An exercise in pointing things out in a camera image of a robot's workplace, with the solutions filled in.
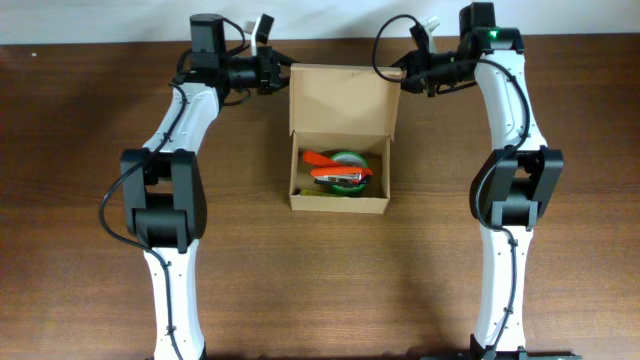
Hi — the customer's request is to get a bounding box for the yellow highlighter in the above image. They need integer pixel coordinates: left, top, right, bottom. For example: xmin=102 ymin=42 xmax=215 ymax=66
xmin=294 ymin=189 xmax=337 ymax=197

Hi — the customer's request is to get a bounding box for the red utility knife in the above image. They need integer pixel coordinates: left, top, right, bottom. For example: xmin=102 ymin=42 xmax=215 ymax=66
xmin=302 ymin=151 xmax=341 ymax=168

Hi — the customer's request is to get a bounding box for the green tape roll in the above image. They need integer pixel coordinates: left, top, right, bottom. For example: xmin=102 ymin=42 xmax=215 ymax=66
xmin=330 ymin=151 xmax=369 ymax=196

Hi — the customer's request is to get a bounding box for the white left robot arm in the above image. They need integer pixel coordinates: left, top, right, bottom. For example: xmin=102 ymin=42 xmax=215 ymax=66
xmin=118 ymin=14 xmax=294 ymax=359

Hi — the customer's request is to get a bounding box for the brown cardboard box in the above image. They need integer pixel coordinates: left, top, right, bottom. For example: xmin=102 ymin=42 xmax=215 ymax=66
xmin=289 ymin=64 xmax=400 ymax=214

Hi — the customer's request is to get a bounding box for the red stapler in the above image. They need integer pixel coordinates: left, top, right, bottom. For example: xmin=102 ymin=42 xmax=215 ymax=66
xmin=311 ymin=166 xmax=373 ymax=188

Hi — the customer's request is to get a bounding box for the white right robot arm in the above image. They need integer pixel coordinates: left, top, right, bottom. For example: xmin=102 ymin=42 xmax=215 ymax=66
xmin=395 ymin=2 xmax=564 ymax=359

